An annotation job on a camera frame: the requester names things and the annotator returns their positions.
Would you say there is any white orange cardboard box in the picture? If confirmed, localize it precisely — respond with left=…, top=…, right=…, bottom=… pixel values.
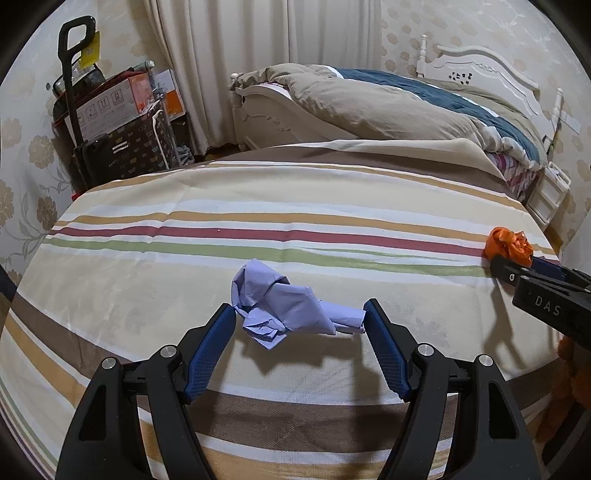
left=154, top=69, right=188, bottom=121
left=76, top=69, right=155, bottom=134

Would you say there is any black hand trolley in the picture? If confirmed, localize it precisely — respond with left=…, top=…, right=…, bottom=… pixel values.
left=48, top=16, right=134, bottom=195

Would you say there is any orange cloth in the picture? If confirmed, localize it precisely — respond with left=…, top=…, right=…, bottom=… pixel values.
left=542, top=335, right=591, bottom=444

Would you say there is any checkered bed sheet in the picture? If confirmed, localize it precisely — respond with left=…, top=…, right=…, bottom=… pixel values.
left=489, top=152, right=543, bottom=204

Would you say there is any blue paper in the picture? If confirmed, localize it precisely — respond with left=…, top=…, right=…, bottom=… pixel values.
left=230, top=258, right=368, bottom=352

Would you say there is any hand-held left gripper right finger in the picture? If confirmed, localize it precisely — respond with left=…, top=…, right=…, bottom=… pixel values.
left=362, top=298, right=541, bottom=480

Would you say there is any orange plastic bag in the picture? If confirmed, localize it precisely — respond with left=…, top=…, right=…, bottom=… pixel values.
left=484, top=226, right=534, bottom=267

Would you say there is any white curtain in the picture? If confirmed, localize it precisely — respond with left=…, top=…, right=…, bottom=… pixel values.
left=143, top=0, right=384, bottom=153

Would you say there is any beige cloth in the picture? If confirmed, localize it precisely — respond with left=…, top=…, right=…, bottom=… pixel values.
left=203, top=138, right=509, bottom=185

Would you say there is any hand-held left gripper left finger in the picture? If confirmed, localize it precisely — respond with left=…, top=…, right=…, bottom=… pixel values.
left=55, top=302, right=237, bottom=480

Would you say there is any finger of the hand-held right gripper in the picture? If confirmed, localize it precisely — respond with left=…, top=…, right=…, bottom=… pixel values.
left=531, top=258, right=566, bottom=280
left=489, top=256, right=532, bottom=291

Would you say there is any white plastic drawer unit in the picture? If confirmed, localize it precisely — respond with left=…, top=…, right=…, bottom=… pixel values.
left=526, top=164, right=573, bottom=227

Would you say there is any white metal rack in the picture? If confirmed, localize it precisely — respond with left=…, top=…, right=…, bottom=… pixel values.
left=147, top=60, right=177, bottom=168

